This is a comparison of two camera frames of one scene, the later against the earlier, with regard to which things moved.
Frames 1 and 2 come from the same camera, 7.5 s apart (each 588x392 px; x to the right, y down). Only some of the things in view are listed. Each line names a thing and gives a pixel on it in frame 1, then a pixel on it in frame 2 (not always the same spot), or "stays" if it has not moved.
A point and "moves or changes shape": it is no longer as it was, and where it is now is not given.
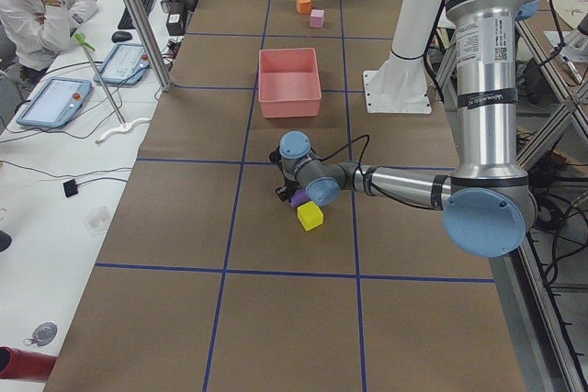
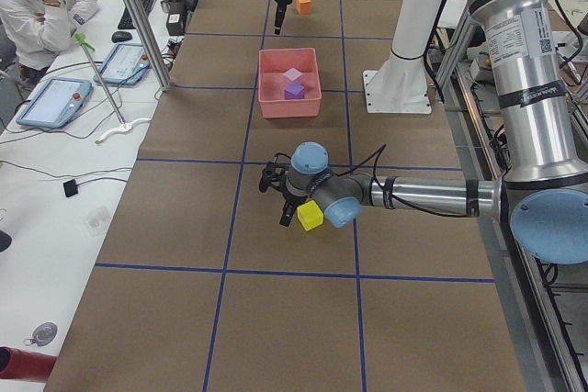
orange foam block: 303,4 stays
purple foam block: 299,197 moves or changes shape
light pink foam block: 316,18 to 292,74
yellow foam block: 310,215 stays
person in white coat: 42,5 stays
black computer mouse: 120,36 stays
